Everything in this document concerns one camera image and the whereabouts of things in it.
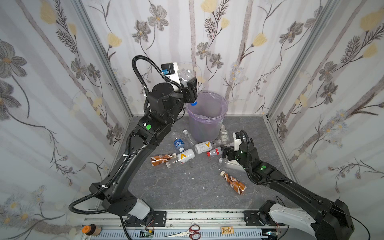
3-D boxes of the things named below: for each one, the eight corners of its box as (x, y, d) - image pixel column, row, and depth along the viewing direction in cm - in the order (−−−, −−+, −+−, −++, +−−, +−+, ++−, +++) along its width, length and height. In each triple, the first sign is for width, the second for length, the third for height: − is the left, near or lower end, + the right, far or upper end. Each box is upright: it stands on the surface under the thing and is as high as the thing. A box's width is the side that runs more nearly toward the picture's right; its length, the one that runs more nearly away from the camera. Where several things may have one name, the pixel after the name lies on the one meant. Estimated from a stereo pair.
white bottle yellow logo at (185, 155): (177, 167, 91) (177, 164, 88) (172, 159, 95) (171, 156, 92) (195, 156, 96) (195, 153, 93) (190, 149, 100) (189, 146, 97)
